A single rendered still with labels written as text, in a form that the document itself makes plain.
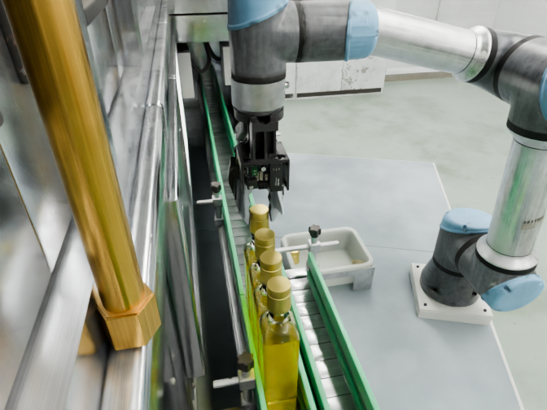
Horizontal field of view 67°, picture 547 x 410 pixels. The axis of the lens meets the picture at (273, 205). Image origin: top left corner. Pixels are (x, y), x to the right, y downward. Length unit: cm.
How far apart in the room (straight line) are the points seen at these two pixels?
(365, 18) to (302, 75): 409
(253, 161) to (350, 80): 430
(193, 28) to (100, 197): 143
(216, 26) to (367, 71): 346
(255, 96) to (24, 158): 39
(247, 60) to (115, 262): 40
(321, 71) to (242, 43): 418
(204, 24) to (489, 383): 135
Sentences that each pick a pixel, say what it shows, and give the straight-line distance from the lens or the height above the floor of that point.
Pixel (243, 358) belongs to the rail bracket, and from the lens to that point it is 70.
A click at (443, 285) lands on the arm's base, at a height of 83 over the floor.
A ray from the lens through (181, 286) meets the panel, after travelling 57.
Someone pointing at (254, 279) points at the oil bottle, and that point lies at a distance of 71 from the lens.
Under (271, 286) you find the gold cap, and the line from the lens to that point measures 58.
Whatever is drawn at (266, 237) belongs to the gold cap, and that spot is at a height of 116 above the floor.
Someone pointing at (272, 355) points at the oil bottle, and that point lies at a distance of 66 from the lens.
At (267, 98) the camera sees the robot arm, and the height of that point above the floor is 139.
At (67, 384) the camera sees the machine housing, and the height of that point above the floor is 143.
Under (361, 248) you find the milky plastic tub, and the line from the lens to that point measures 119.
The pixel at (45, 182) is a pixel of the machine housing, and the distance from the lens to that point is 23.
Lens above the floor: 157
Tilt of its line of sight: 34 degrees down
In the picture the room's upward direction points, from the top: straight up
